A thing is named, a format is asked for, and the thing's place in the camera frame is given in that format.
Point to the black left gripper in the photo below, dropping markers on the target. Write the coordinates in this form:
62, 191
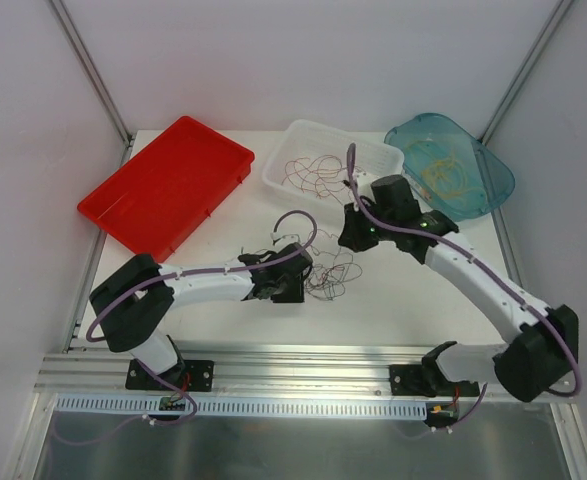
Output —
289, 288

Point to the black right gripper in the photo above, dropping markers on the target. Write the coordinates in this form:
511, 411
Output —
350, 232

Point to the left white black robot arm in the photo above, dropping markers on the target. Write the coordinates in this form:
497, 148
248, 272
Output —
130, 304

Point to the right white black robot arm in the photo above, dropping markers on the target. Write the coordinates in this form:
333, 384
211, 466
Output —
539, 348

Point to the white perforated plastic basket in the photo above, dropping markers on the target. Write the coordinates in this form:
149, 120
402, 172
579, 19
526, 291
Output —
306, 167

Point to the teal translucent plastic bin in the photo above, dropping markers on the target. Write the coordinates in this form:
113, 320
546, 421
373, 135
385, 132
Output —
450, 169

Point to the red plastic tray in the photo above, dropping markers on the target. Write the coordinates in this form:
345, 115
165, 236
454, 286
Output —
161, 195

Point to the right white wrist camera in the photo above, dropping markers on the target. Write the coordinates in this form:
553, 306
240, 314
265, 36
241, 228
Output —
362, 179

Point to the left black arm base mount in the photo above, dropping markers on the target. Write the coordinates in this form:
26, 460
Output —
191, 375

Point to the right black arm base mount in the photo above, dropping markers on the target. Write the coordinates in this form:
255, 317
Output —
420, 380

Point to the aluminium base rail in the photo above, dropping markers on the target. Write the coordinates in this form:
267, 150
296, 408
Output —
253, 370

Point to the white slotted cable duct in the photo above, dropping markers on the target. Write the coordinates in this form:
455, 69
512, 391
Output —
243, 407

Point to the right aluminium frame post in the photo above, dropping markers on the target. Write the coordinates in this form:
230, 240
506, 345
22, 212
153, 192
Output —
544, 38

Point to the aluminium frame post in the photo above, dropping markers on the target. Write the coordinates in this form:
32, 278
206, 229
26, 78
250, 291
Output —
544, 38
72, 34

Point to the left aluminium frame post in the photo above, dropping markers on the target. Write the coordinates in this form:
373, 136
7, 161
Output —
72, 34

